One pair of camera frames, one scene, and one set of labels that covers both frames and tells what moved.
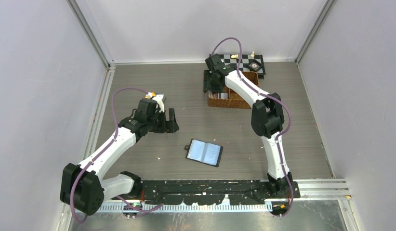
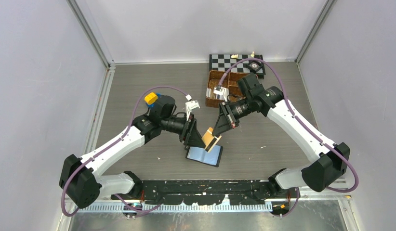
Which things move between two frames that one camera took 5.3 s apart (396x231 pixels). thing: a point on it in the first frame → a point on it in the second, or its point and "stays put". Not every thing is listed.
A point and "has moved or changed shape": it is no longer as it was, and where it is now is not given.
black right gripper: [218, 89] → [226, 121]
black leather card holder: [206, 153] stays put
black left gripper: [170, 126] → [190, 135]
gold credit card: [223, 96] has moved or changed shape
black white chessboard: [245, 59] stays put
